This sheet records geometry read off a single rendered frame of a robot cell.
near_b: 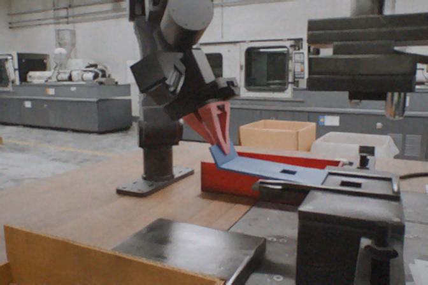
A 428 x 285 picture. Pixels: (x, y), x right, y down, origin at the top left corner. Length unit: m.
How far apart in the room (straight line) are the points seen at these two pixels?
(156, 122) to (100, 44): 9.31
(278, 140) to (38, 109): 6.62
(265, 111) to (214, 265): 4.90
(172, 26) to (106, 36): 9.40
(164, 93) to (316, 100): 4.64
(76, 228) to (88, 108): 6.85
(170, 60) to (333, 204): 0.26
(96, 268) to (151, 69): 0.23
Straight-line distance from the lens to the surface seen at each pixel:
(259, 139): 2.80
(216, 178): 0.68
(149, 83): 0.44
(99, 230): 0.56
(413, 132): 4.94
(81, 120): 7.60
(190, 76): 0.49
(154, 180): 0.74
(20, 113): 9.18
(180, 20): 0.45
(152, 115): 0.70
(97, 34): 10.08
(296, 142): 2.73
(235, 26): 7.70
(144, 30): 0.77
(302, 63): 4.95
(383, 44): 0.40
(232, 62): 5.49
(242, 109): 5.41
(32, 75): 9.17
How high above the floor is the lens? 1.12
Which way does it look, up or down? 9 degrees down
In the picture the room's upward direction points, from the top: straight up
